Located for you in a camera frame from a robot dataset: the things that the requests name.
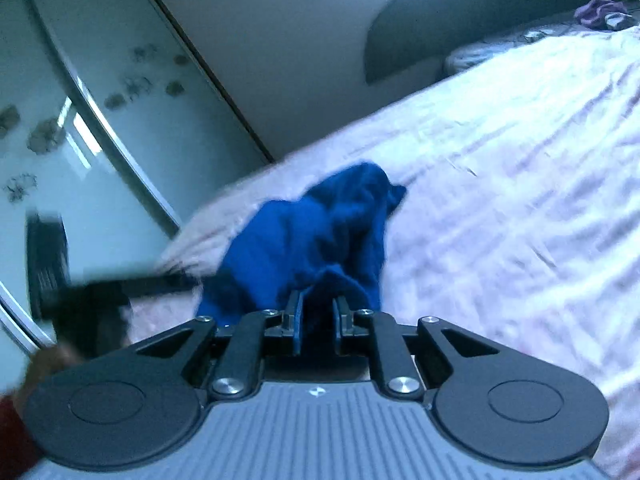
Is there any glass door wardrobe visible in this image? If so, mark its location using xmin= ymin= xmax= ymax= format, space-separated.
xmin=0 ymin=0 xmax=276 ymax=356

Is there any person's left forearm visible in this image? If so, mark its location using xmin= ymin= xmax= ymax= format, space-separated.
xmin=0 ymin=345 xmax=88 ymax=480

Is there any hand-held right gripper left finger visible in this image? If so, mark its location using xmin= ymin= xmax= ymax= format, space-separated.
xmin=132 ymin=290 xmax=307 ymax=402

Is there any blue knit sweater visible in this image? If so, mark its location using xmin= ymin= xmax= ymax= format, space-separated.
xmin=197 ymin=161 xmax=407 ymax=343

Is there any grey patterned pillow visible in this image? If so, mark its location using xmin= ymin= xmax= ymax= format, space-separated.
xmin=442 ymin=10 xmax=640 ymax=77

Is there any pink bedsheet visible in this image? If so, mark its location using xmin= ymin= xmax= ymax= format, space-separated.
xmin=117 ymin=22 xmax=640 ymax=478

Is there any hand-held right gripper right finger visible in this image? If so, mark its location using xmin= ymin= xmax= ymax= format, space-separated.
xmin=332 ymin=295 xmax=507 ymax=402

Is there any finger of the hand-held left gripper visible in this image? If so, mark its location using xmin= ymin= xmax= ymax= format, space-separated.
xmin=75 ymin=267 xmax=223 ymax=303

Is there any purple cloth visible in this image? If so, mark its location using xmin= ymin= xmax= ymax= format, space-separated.
xmin=574 ymin=0 xmax=633 ymax=28

